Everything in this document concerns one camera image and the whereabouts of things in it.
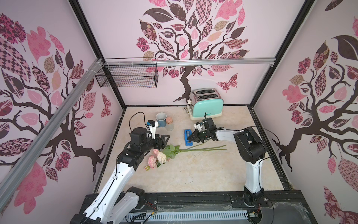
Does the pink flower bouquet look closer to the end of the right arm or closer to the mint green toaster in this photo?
the end of the right arm

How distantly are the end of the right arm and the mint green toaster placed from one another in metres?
0.17

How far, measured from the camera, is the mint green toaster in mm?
1028

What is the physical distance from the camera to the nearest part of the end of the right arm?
791 millimetres
